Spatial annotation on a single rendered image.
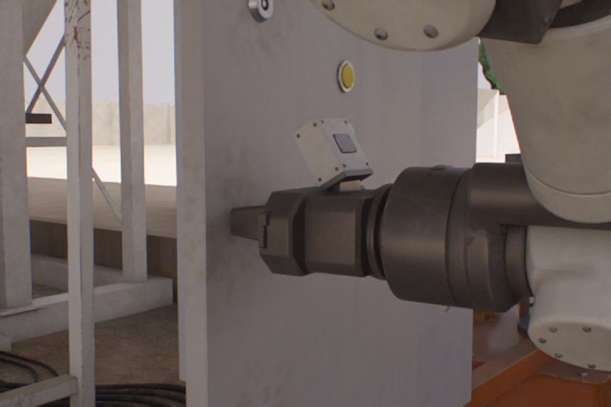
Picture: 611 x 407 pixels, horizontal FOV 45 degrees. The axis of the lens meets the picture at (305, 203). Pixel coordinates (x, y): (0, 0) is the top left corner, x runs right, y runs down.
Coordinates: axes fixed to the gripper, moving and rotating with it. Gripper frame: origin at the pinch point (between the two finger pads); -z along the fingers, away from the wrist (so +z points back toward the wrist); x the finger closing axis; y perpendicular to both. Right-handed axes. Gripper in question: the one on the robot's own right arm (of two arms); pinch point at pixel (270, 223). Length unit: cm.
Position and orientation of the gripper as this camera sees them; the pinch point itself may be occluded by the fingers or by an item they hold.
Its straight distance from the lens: 54.1
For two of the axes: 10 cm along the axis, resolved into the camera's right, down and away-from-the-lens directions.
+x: -5.2, 0.8, -8.5
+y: 0.0, 10.0, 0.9
